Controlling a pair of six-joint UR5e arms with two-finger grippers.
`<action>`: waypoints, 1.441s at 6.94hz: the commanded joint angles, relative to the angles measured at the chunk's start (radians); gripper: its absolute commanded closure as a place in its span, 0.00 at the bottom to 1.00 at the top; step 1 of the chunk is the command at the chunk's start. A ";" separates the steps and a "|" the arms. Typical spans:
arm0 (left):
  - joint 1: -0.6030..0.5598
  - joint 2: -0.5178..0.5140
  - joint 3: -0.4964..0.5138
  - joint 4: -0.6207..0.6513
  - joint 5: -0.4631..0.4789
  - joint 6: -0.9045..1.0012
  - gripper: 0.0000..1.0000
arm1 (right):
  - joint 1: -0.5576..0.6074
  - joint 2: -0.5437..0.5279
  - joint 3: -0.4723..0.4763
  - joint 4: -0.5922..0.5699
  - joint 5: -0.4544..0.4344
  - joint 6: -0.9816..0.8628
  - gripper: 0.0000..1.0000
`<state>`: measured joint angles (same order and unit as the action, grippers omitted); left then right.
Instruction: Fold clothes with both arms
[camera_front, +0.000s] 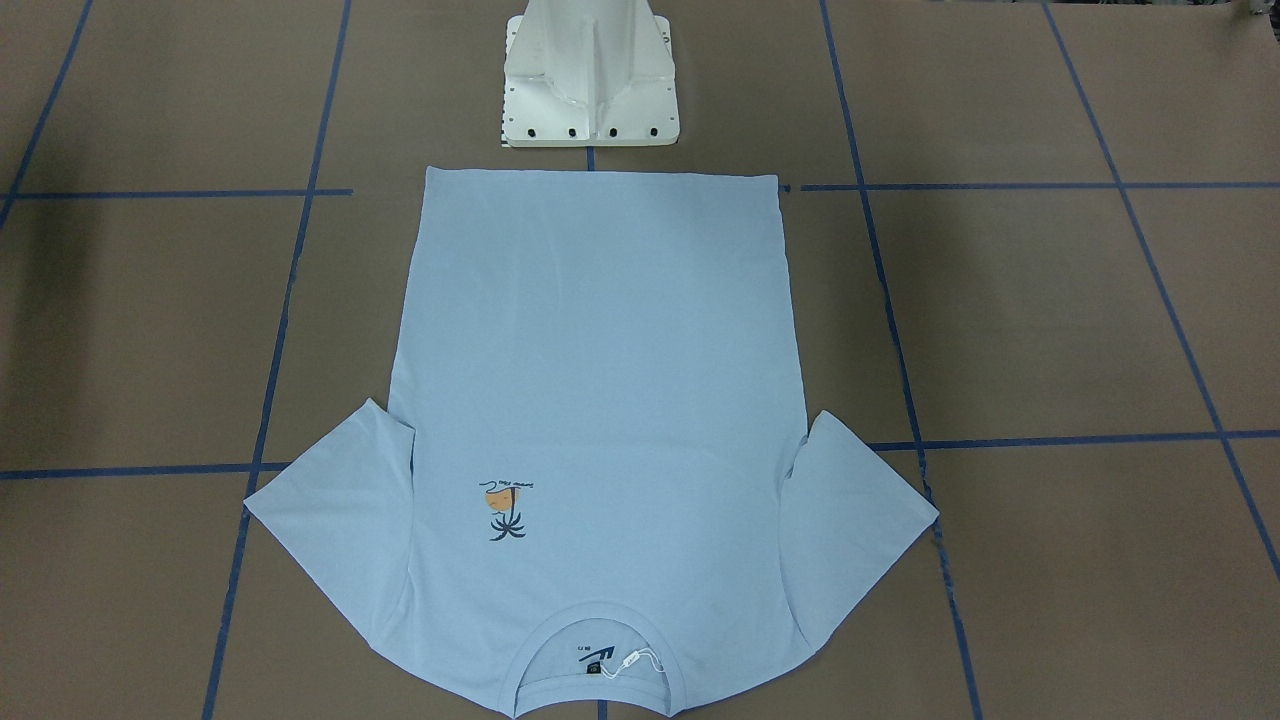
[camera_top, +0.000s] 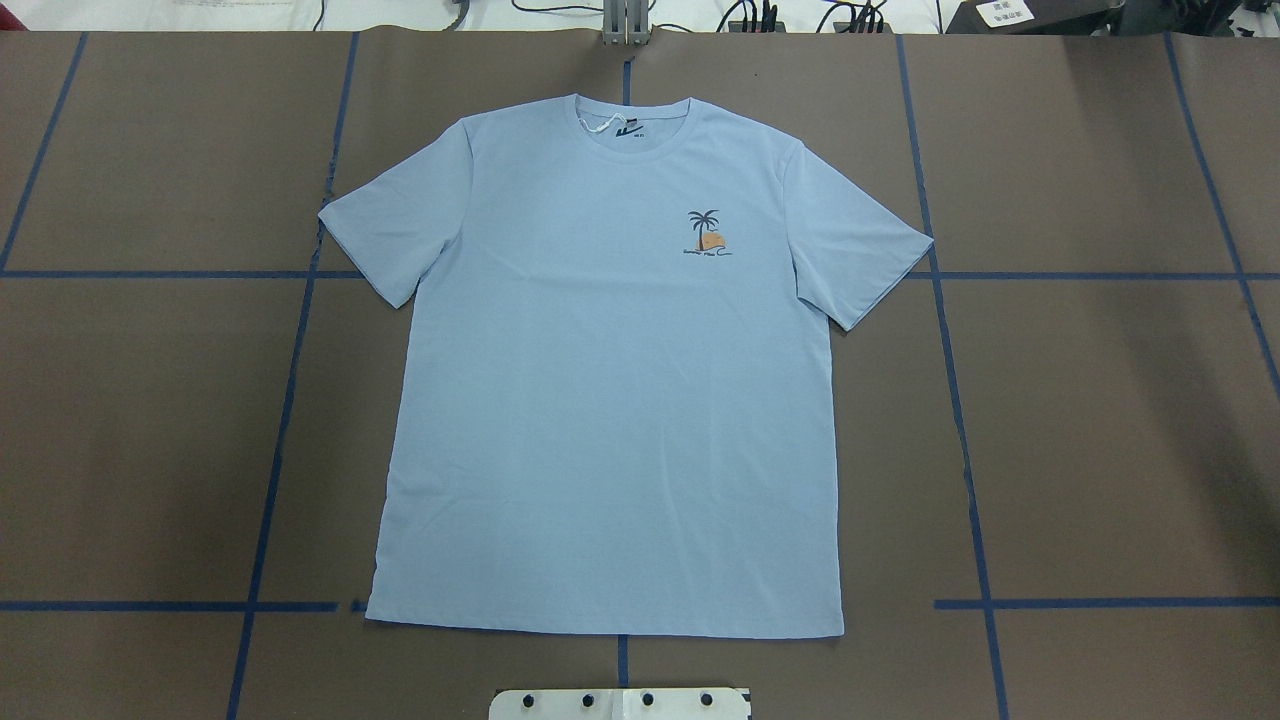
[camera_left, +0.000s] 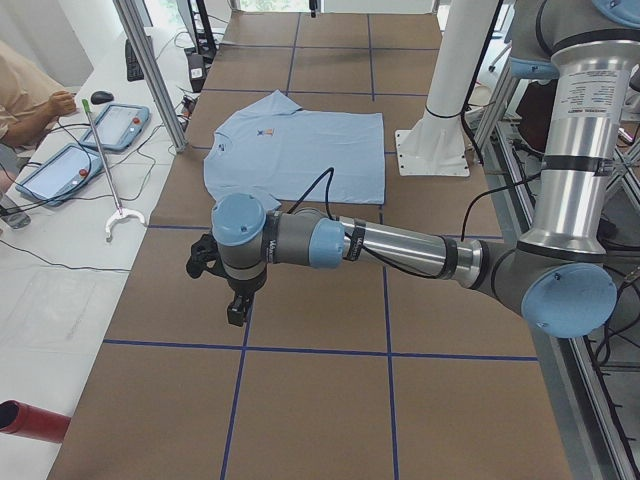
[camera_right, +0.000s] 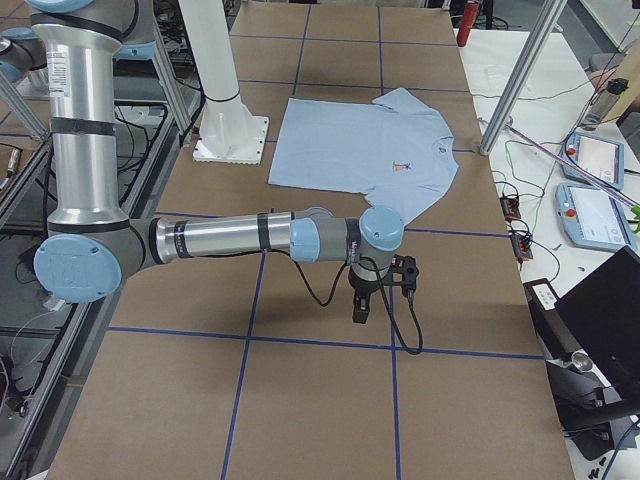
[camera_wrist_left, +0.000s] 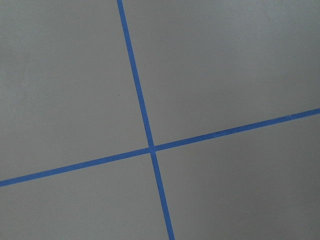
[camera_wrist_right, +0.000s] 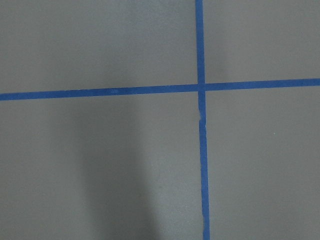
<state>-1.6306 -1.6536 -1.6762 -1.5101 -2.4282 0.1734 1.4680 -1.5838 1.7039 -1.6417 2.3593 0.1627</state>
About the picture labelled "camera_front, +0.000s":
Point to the white garment hang tag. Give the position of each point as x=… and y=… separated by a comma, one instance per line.
x=638, y=658

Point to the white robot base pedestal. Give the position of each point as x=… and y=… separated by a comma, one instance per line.
x=589, y=73

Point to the light blue t-shirt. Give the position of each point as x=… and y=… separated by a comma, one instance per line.
x=595, y=441

